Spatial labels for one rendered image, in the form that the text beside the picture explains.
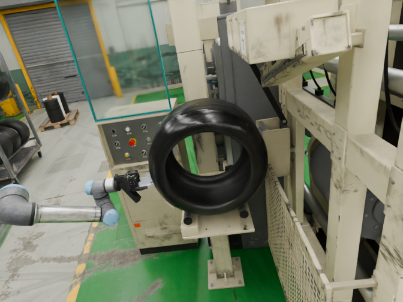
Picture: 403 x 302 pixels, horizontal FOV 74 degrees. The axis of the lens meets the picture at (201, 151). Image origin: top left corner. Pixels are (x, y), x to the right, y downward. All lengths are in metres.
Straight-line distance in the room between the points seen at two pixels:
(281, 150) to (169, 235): 1.29
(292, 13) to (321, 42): 0.13
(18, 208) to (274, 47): 1.11
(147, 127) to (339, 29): 1.46
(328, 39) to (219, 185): 1.01
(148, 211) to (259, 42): 1.73
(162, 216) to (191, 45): 1.39
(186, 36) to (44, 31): 9.40
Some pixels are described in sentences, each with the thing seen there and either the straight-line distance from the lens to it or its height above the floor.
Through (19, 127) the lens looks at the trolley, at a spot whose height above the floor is 0.68.
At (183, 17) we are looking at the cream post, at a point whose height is 1.81.
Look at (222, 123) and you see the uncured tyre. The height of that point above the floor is 1.38.
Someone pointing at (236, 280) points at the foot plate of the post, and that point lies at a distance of 2.23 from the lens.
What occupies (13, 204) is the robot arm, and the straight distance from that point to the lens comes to 1.32.
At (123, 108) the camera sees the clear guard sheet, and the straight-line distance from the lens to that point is 1.92.
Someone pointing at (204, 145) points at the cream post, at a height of 1.14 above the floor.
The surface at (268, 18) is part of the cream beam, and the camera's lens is 0.81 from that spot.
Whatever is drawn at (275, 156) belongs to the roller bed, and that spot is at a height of 1.04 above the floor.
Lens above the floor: 1.76
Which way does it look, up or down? 25 degrees down
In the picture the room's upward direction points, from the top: 9 degrees counter-clockwise
